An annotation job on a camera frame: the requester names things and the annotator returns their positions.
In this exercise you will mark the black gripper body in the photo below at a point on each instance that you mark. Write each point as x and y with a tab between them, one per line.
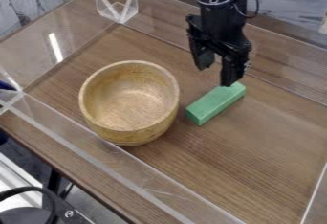
221	23

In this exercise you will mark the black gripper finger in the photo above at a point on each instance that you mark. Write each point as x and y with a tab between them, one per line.
235	65
203	53

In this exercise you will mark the green rectangular block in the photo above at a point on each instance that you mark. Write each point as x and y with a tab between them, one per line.
213	103

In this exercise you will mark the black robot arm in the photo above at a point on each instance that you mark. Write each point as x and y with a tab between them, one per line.
215	35

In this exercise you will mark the brown wooden bowl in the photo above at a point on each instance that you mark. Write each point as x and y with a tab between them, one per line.
129	101

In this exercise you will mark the black table leg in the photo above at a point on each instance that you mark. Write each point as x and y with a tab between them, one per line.
54	181

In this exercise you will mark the clear acrylic corner bracket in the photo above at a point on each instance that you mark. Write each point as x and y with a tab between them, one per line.
118	12

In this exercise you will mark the clear acrylic tray wall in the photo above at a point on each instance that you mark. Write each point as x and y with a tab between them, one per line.
130	187

